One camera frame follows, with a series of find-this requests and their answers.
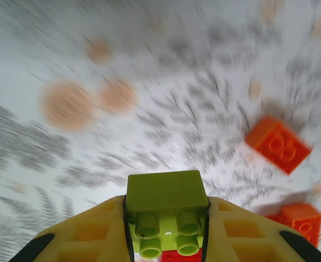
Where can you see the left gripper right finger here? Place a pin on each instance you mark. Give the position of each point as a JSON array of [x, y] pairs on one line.
[[253, 240]]

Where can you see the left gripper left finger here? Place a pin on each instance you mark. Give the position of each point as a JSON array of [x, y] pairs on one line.
[[76, 240]]

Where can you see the green small lego brick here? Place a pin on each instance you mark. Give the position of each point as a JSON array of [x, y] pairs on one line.
[[166, 193]]

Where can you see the red two-by-four lego brick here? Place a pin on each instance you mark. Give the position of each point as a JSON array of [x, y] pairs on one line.
[[182, 256]]

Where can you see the orange two-by-two lego brick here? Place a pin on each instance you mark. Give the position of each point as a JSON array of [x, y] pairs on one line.
[[278, 142]]

